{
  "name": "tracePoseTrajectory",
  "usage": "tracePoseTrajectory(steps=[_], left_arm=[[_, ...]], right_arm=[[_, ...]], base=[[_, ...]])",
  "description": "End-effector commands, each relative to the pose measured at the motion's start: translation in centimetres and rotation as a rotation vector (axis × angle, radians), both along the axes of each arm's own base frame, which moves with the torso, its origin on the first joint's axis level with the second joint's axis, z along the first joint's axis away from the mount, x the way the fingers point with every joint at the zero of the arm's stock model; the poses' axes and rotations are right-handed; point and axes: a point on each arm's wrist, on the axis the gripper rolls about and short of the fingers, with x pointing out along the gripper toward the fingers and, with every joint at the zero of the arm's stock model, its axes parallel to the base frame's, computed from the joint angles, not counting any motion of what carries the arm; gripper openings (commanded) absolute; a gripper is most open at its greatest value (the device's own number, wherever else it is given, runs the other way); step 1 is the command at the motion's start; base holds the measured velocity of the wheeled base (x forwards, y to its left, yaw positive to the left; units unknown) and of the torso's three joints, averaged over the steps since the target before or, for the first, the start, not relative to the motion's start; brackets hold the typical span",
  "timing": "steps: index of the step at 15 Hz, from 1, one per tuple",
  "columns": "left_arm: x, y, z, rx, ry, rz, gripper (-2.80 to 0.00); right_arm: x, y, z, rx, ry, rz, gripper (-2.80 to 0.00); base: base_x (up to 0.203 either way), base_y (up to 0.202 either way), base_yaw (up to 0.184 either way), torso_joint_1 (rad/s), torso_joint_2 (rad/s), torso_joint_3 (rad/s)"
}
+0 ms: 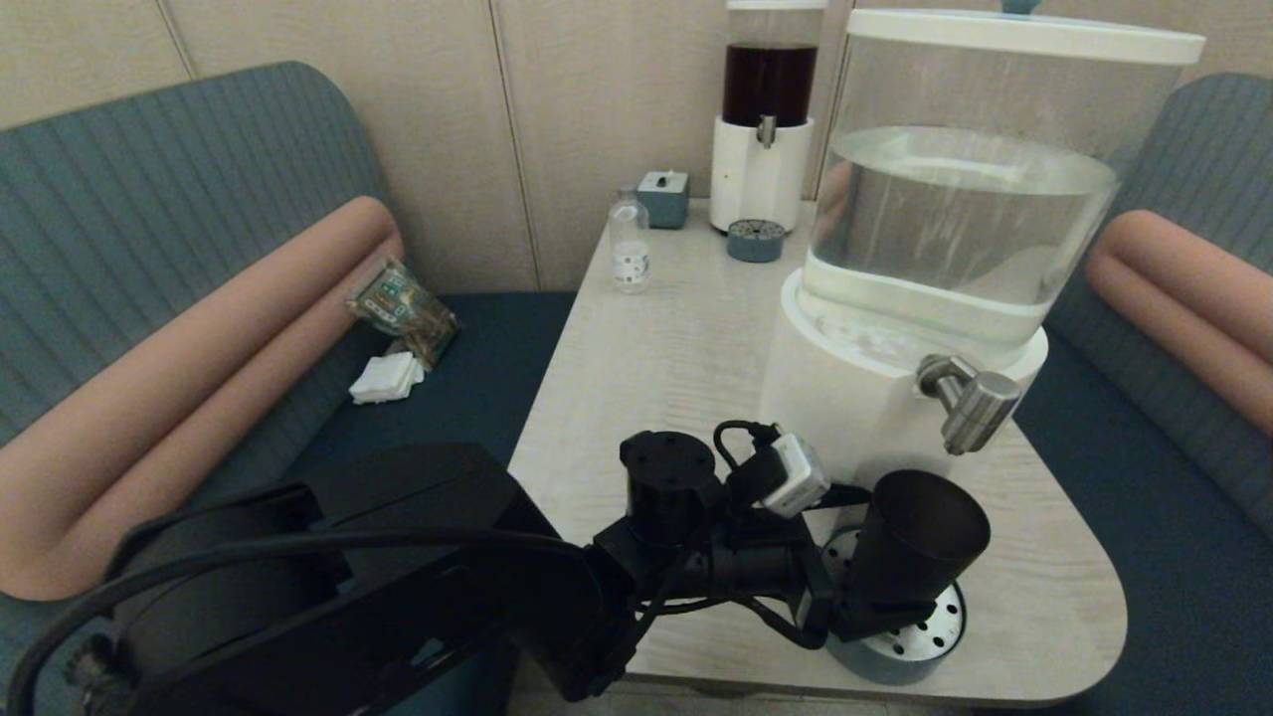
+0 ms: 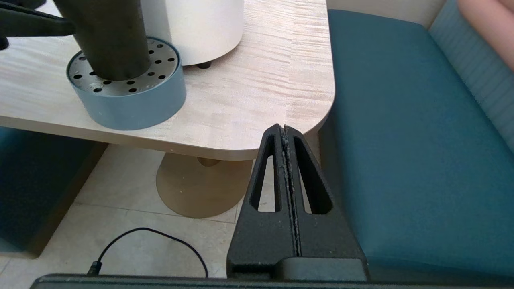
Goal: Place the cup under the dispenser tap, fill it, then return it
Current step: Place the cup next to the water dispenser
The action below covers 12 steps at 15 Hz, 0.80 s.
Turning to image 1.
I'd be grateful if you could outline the green brown snack packet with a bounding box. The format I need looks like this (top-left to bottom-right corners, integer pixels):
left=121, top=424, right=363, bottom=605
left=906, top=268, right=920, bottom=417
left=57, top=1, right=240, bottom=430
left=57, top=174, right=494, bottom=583
left=348, top=257, right=460, bottom=369

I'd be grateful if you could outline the small blue drip tray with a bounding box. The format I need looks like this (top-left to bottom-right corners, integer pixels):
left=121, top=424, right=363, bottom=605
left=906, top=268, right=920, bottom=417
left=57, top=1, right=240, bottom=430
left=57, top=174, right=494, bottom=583
left=727, top=219, right=786, bottom=264

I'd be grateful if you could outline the black plastic cup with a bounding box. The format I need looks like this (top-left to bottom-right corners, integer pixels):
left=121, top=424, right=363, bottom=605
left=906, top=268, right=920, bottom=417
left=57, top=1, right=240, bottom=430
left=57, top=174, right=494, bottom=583
left=843, top=469, right=992, bottom=627

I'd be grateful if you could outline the large clear water dispenser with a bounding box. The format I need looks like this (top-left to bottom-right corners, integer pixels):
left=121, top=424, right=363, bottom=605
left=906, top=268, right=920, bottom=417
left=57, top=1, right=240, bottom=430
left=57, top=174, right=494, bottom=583
left=756, top=0, right=1206, bottom=543

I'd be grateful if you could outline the pink bolster cushion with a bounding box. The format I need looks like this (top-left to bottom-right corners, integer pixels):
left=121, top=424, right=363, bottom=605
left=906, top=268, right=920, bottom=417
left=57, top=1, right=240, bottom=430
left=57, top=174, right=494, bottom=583
left=1084, top=210, right=1273, bottom=442
left=0, top=196, right=407, bottom=601

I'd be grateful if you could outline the black left camera cable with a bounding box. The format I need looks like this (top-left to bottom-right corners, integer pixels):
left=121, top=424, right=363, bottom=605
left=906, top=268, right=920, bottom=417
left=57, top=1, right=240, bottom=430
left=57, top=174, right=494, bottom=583
left=713, top=420, right=782, bottom=473

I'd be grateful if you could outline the small dark drink dispenser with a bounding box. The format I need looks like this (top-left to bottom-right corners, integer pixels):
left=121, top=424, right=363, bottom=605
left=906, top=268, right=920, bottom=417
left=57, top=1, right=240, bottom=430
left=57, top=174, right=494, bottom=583
left=710, top=0, right=828, bottom=236

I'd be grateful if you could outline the small clear plastic bottle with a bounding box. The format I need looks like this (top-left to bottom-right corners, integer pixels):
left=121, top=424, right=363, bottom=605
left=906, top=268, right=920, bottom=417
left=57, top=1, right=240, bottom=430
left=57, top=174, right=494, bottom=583
left=610, top=188, right=652, bottom=293

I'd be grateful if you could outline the teal bench sofa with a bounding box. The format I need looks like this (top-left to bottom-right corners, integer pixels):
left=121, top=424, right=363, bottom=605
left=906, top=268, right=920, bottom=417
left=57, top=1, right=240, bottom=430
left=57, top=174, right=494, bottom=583
left=975, top=74, right=1273, bottom=716
left=0, top=61, right=578, bottom=716

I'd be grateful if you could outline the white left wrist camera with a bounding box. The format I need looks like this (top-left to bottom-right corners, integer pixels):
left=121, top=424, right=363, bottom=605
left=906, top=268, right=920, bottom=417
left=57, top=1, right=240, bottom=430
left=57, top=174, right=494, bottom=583
left=764, top=433, right=830, bottom=520

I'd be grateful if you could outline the large blue steel drip tray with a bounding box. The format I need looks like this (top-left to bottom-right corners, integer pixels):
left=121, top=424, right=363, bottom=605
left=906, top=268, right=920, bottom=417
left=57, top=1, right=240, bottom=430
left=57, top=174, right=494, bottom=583
left=818, top=527, right=967, bottom=687

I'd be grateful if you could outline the blue-grey tissue box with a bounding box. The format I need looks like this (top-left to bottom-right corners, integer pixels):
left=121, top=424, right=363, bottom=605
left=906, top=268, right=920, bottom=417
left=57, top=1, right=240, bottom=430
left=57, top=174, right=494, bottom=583
left=637, top=170, right=691, bottom=231

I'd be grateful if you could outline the white napkin stack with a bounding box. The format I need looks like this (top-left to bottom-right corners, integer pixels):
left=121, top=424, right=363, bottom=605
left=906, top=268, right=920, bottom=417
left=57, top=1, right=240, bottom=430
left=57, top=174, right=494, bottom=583
left=348, top=350, right=427, bottom=405

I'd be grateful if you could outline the large steel dispenser tap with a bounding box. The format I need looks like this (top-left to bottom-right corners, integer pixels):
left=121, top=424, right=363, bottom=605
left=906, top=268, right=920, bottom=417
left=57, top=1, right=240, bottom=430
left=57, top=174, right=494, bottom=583
left=917, top=355, right=1023, bottom=456

